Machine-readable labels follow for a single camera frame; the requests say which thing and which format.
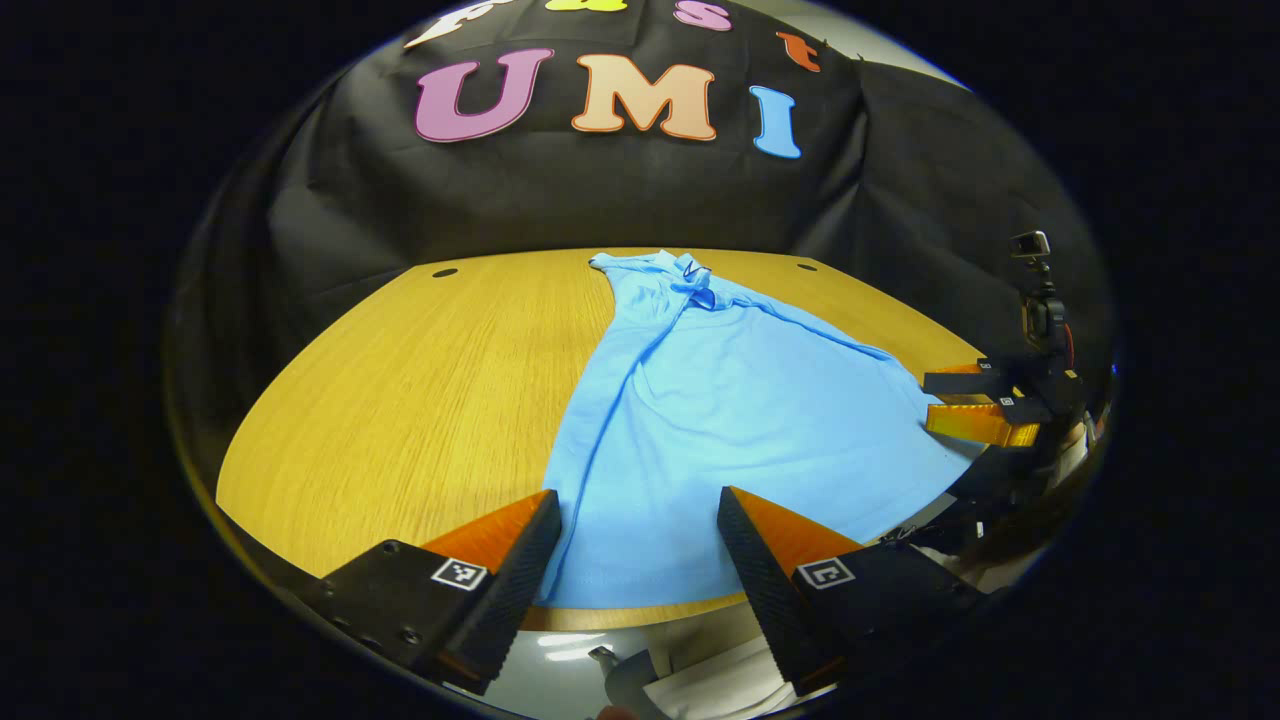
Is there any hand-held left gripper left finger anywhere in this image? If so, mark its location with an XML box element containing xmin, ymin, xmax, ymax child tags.
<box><xmin>300</xmin><ymin>489</ymin><xmax>563</xmax><ymax>697</ymax></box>

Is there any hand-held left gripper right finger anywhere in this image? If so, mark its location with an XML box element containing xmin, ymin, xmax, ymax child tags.
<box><xmin>716</xmin><ymin>486</ymin><xmax>986</xmax><ymax>699</ymax></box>

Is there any light blue T-shirt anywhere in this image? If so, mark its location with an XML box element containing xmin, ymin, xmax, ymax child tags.
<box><xmin>535</xmin><ymin>250</ymin><xmax>986</xmax><ymax>611</ymax></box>

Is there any black backdrop cloth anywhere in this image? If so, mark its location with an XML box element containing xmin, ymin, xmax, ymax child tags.
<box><xmin>165</xmin><ymin>0</ymin><xmax>1116</xmax><ymax>481</ymax></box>

